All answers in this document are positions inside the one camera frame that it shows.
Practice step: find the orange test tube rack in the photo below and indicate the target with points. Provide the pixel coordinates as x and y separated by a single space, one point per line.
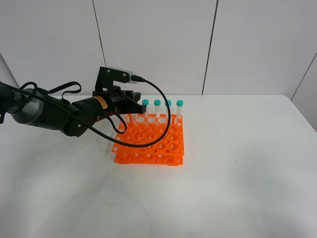
168 151

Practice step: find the back row tube four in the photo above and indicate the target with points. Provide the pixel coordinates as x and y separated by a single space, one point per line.
157 104

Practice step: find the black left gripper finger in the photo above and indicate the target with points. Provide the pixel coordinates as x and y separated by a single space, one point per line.
135 96
131 106

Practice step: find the clear handled test tube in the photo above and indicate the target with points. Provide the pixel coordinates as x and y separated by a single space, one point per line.
134 118

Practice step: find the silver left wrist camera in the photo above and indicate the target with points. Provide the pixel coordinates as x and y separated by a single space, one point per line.
107 76

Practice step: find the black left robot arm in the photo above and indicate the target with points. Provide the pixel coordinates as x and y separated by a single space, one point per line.
34 106

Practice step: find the back row tube six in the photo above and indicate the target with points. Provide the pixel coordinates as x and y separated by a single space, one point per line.
179 105

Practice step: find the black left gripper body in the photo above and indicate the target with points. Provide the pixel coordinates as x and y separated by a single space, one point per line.
104 103

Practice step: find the back row tube three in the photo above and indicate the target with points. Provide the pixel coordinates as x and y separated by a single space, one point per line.
145 102

